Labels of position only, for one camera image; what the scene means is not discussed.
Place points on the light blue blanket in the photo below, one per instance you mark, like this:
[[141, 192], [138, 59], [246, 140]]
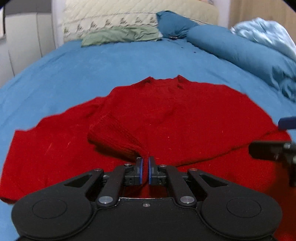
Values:
[[266, 32]]

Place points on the blue bed sheet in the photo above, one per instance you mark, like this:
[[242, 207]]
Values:
[[92, 69]]

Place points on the green folded cloth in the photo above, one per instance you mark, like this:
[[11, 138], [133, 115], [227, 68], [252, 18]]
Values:
[[120, 35]]

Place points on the large blue pillow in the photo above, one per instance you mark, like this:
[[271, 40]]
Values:
[[242, 51]]

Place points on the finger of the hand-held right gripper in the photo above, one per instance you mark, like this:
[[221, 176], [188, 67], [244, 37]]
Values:
[[266, 150], [288, 123]]

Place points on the cream quilted pillow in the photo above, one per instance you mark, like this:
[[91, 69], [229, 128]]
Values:
[[111, 16]]

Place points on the small blue pillow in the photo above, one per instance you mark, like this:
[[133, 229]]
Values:
[[175, 23]]

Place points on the wooden wardrobe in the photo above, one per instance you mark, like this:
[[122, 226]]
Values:
[[261, 10]]

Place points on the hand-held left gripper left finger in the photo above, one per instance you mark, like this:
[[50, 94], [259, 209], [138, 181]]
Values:
[[140, 172]]

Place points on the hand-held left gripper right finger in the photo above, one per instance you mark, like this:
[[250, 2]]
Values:
[[151, 172]]

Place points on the red knitted sweater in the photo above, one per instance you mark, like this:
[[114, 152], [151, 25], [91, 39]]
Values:
[[185, 120]]

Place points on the white cabinet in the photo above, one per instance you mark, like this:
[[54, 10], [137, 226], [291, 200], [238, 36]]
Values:
[[25, 46]]

